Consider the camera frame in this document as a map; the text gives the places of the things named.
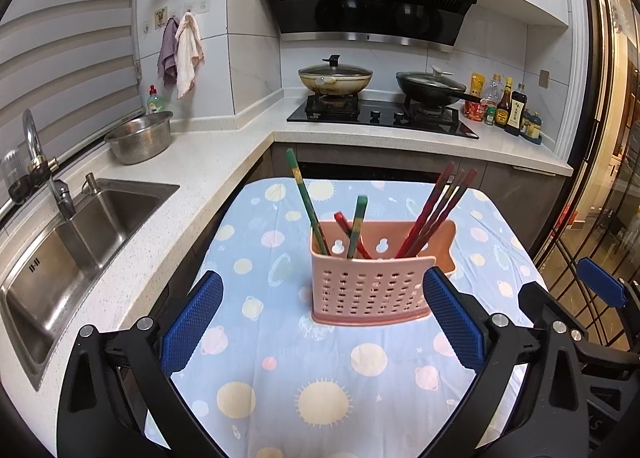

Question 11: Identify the black vinegar bottle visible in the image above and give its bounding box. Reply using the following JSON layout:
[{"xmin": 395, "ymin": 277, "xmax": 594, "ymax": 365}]
[{"xmin": 504, "ymin": 84, "xmax": 527, "ymax": 137}]

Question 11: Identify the maroon chopstick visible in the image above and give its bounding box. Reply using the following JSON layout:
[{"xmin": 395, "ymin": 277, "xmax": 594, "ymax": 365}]
[{"xmin": 406, "ymin": 169, "xmax": 477, "ymax": 257}]

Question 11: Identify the dark red chopstick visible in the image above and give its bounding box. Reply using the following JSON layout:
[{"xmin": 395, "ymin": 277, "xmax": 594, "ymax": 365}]
[{"xmin": 333, "ymin": 210, "xmax": 372, "ymax": 260}]

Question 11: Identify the blue planet pattern tablecloth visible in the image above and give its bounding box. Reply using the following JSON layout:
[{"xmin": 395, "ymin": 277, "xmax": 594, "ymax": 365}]
[{"xmin": 171, "ymin": 178, "xmax": 544, "ymax": 457}]

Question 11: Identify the white pink hanging towel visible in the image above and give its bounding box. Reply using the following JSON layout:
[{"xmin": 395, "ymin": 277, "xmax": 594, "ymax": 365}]
[{"xmin": 175, "ymin": 12, "xmax": 204, "ymax": 100}]

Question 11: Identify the beige wok with lid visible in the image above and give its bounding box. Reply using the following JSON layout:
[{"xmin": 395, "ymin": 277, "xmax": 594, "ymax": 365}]
[{"xmin": 298, "ymin": 54, "xmax": 373, "ymax": 96}]

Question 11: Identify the green chopstick in holder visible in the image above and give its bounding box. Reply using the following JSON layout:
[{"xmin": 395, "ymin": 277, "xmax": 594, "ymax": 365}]
[{"xmin": 285, "ymin": 148, "xmax": 329, "ymax": 256}]

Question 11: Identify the small teal jar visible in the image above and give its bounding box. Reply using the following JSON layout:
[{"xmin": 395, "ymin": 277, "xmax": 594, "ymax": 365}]
[{"xmin": 520, "ymin": 111, "xmax": 542, "ymax": 145}]

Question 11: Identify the green yellow chopstick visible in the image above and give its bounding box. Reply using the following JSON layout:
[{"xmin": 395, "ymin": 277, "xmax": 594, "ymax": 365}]
[{"xmin": 346, "ymin": 195, "xmax": 368, "ymax": 259}]

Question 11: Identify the purple hanging cloth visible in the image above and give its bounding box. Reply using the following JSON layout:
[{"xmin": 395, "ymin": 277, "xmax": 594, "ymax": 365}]
[{"xmin": 157, "ymin": 16, "xmax": 178, "ymax": 88}]

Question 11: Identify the clear plastic bottle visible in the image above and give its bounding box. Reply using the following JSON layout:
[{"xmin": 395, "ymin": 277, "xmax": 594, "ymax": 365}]
[{"xmin": 483, "ymin": 74, "xmax": 502, "ymax": 106}]

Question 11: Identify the brown wooden chopstick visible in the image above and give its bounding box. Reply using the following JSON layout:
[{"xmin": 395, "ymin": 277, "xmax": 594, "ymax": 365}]
[{"xmin": 396, "ymin": 163, "xmax": 466, "ymax": 258}]

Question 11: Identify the black gas cooktop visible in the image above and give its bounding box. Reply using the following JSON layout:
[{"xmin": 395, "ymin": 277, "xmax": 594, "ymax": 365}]
[{"xmin": 288, "ymin": 96, "xmax": 480, "ymax": 140}]

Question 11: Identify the pink perforated utensil holder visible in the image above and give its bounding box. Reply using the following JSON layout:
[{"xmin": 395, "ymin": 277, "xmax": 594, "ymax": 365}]
[{"xmin": 310, "ymin": 220, "xmax": 457, "ymax": 327}]

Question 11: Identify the green dish soap bottle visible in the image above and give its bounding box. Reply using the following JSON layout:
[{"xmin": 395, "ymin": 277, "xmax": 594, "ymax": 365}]
[{"xmin": 145, "ymin": 85, "xmax": 165, "ymax": 114}]

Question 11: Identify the yellow seasoning packet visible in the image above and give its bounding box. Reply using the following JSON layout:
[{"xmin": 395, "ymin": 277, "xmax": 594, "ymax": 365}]
[{"xmin": 469, "ymin": 73, "xmax": 486, "ymax": 104}]

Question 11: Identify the stainless steel sink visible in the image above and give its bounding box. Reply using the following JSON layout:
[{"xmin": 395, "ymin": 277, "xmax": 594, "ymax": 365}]
[{"xmin": 1, "ymin": 179, "xmax": 179, "ymax": 390}]

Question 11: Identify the dark soy sauce bottle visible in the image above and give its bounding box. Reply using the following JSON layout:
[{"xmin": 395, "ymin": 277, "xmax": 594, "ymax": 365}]
[{"xmin": 495, "ymin": 77, "xmax": 513, "ymax": 128}]

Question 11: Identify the small green cap jar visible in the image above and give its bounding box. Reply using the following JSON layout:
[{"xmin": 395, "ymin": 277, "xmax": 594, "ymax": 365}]
[{"xmin": 484, "ymin": 105, "xmax": 497, "ymax": 126}]

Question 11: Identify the stainless steel bowl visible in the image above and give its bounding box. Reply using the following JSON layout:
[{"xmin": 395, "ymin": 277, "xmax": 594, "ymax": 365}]
[{"xmin": 105, "ymin": 112, "xmax": 174, "ymax": 165}]

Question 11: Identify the chrome kitchen faucet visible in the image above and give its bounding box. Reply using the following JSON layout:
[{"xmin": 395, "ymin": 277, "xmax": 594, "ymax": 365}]
[{"xmin": 1, "ymin": 110, "xmax": 76, "ymax": 221}]

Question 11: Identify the black frying pan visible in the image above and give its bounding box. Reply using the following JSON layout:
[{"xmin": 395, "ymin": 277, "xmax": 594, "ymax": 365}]
[{"xmin": 396, "ymin": 67, "xmax": 482, "ymax": 108}]

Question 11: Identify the white window blind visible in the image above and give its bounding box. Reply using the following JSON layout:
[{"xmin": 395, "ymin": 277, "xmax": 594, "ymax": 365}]
[{"xmin": 1, "ymin": 0, "xmax": 142, "ymax": 157}]

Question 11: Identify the red instant noodle cup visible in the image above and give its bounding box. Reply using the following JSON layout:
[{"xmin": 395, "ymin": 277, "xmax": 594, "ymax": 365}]
[{"xmin": 463, "ymin": 101, "xmax": 487, "ymax": 122}]

